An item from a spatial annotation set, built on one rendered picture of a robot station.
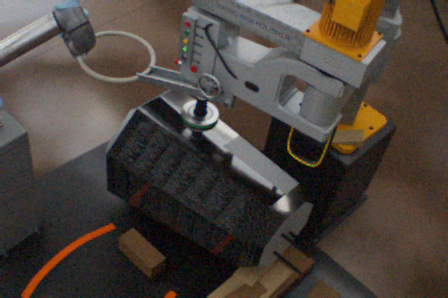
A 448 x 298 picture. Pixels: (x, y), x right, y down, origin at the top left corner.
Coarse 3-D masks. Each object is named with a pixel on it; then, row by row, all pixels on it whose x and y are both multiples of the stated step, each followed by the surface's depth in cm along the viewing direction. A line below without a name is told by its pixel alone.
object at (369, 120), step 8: (360, 112) 341; (368, 112) 343; (376, 112) 344; (360, 120) 336; (368, 120) 337; (376, 120) 338; (384, 120) 339; (344, 128) 328; (352, 128) 329; (360, 128) 330; (368, 128) 331; (376, 128) 332; (368, 136) 327; (336, 144) 317; (344, 152) 317
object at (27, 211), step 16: (0, 112) 286; (0, 128) 278; (16, 128) 279; (0, 144) 270; (16, 144) 277; (0, 160) 274; (16, 160) 284; (0, 176) 280; (16, 176) 291; (32, 176) 303; (0, 192) 287; (16, 192) 298; (32, 192) 310; (0, 208) 294; (16, 208) 306; (32, 208) 319; (0, 224) 301; (16, 224) 314; (32, 224) 327; (0, 240) 309; (16, 240) 322
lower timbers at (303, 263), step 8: (288, 248) 341; (296, 248) 342; (288, 256) 337; (296, 256) 337; (304, 256) 338; (296, 264) 333; (304, 264) 334; (312, 264) 335; (296, 272) 329; (304, 272) 332; (296, 280) 329; (320, 280) 328; (288, 288) 326; (320, 288) 324; (328, 288) 325; (280, 296) 323; (312, 296) 319; (320, 296) 320; (328, 296) 320; (336, 296) 321
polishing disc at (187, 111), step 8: (192, 104) 316; (208, 104) 318; (184, 112) 310; (192, 112) 311; (208, 112) 313; (216, 112) 314; (192, 120) 306; (200, 120) 307; (208, 120) 308; (216, 120) 310
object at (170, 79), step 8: (152, 72) 324; (160, 72) 320; (168, 72) 316; (176, 72) 313; (144, 80) 315; (152, 80) 311; (160, 80) 307; (168, 80) 314; (176, 80) 313; (184, 80) 312; (168, 88) 307; (176, 88) 303; (184, 88) 299; (192, 88) 296; (200, 96) 296; (224, 104) 283; (232, 104) 285
